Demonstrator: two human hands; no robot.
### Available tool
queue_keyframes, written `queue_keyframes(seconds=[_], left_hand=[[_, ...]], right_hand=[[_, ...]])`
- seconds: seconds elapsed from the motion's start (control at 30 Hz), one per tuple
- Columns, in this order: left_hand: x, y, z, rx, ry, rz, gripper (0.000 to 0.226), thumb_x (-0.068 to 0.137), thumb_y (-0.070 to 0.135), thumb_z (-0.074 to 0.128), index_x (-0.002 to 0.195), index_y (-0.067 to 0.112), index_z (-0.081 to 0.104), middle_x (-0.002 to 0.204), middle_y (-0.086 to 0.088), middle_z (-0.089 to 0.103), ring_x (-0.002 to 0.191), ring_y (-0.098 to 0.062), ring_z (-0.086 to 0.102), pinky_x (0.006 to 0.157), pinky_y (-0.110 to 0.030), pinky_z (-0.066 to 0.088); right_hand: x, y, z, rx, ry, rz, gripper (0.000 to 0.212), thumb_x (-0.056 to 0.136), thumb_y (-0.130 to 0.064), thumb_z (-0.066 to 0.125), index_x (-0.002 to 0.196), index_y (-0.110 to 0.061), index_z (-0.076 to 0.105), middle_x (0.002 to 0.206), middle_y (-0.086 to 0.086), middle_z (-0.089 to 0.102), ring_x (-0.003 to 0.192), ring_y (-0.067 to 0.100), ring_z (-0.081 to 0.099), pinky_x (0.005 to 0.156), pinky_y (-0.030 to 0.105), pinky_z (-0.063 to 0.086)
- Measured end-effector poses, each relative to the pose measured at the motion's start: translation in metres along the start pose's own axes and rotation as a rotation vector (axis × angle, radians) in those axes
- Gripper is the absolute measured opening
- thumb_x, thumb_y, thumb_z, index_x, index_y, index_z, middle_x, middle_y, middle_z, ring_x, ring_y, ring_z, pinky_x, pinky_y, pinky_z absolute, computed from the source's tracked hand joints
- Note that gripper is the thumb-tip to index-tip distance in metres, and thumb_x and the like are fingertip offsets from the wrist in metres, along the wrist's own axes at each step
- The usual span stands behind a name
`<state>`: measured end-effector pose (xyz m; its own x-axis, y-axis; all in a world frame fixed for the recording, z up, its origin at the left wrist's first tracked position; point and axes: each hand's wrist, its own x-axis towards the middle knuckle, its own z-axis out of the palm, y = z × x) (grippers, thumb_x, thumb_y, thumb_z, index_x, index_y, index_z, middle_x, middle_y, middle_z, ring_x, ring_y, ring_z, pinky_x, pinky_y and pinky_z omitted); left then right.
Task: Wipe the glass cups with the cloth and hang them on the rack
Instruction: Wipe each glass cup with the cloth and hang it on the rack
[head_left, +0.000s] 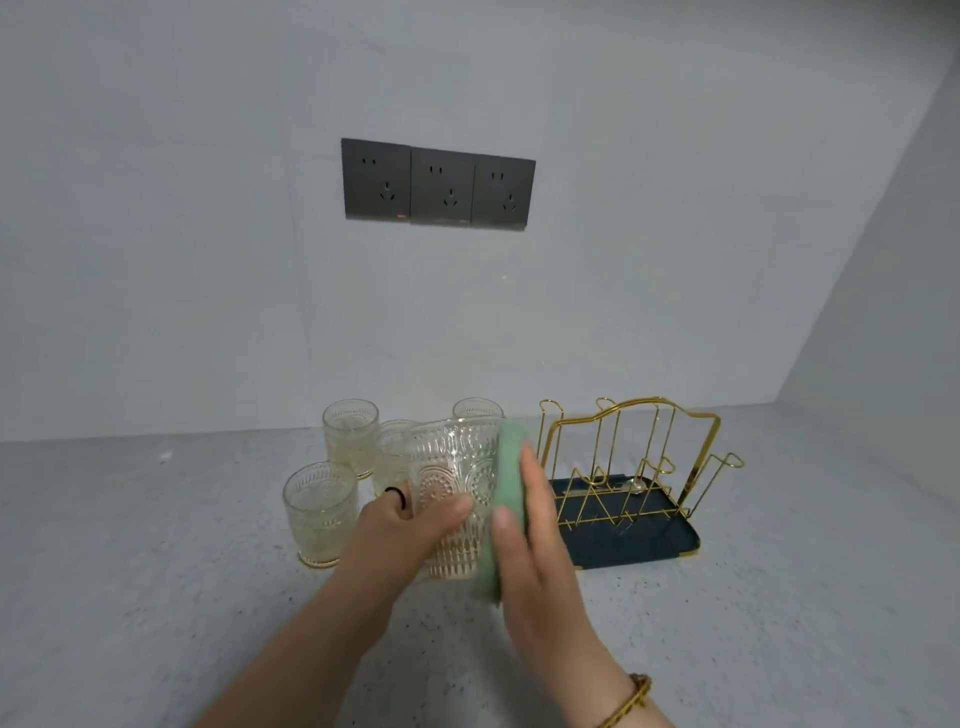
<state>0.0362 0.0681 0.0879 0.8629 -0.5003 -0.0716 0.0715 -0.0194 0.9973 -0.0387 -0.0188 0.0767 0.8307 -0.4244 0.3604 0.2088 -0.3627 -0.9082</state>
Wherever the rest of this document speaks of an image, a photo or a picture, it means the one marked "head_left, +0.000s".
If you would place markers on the person's left forearm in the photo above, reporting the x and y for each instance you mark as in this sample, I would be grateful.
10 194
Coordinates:
300 675

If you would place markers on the grey wall socket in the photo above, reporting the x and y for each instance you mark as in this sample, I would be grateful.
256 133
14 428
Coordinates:
504 193
442 187
376 180

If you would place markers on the person's right hand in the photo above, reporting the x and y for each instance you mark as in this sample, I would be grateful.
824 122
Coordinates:
547 600

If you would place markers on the green cloth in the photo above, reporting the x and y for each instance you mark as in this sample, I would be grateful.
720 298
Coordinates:
506 465

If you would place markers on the single embossed clear glass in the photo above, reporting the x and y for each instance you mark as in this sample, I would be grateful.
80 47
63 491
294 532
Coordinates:
450 465

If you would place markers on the person's right forearm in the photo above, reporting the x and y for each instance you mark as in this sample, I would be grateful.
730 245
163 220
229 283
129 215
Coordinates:
652 718

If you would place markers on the cluster of embossed glasses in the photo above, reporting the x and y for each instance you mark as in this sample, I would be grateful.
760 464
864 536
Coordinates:
319 510

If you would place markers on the person's left hand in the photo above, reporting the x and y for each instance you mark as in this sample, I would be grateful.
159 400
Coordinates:
382 562

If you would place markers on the small clear round piece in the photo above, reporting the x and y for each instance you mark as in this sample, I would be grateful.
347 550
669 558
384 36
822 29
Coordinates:
636 486

